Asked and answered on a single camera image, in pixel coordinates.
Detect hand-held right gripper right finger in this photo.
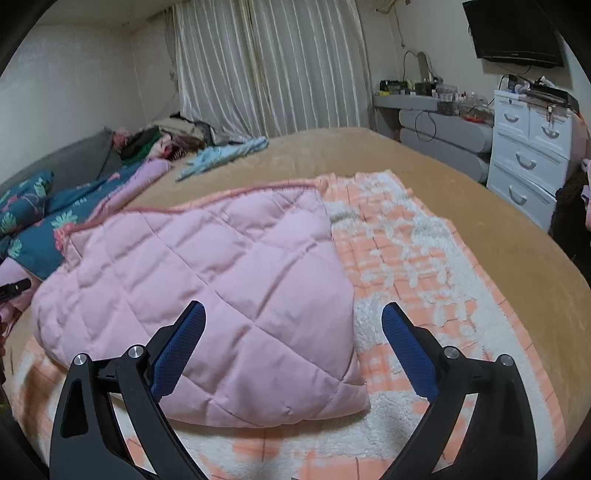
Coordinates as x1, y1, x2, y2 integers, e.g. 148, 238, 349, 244
381, 302, 539, 480

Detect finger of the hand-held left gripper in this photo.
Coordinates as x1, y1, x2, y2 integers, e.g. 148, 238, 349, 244
0, 277, 32, 301

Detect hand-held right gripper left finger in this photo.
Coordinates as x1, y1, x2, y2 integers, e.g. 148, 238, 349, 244
50, 300, 206, 480

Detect pink quilted jacket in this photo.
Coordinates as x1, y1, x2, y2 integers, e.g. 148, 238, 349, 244
31, 182, 373, 430

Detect pile of clothes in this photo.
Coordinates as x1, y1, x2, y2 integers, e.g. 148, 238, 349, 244
112, 113, 216, 163

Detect orange white checked blanket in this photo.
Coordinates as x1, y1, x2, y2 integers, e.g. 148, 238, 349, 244
9, 171, 568, 480

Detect teal floral pillow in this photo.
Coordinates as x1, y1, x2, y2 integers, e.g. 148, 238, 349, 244
0, 170, 55, 237

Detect teal floral quilt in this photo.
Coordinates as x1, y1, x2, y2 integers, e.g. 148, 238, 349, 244
0, 158, 172, 319

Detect grey pillow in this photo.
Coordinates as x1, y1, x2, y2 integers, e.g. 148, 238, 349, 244
0, 128, 123, 195

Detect light blue garment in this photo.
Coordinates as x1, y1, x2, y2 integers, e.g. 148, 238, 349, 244
175, 136, 270, 182

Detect dark cloth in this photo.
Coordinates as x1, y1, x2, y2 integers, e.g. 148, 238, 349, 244
549, 173, 591, 260

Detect grey vanity table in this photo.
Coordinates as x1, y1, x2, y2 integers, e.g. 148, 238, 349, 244
373, 91, 495, 184

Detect white drawer chest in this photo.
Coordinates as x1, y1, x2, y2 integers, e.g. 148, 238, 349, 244
486, 88, 581, 232

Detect clutter of small bottles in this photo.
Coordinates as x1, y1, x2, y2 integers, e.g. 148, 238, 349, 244
379, 78, 491, 123

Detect black flat device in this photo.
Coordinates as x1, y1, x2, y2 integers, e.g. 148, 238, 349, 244
524, 82, 581, 108

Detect white striped curtain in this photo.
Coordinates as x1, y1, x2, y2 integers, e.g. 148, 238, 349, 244
172, 0, 373, 139

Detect black cable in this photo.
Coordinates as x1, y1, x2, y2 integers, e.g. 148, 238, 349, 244
414, 110, 437, 140

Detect black wall television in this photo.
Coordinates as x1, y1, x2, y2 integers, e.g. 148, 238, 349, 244
462, 0, 565, 69

